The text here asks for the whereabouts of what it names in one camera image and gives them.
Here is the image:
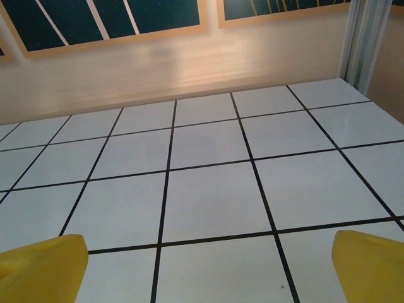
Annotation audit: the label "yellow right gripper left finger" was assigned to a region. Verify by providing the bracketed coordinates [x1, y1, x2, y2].
[0, 234, 88, 303]

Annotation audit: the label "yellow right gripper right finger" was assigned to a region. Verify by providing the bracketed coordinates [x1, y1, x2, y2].
[331, 230, 404, 303]

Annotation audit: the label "aluminium frame post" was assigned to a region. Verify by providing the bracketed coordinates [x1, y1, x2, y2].
[339, 0, 392, 95]

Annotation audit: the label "wall panel with flower drawings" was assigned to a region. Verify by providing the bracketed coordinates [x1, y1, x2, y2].
[0, 0, 209, 59]

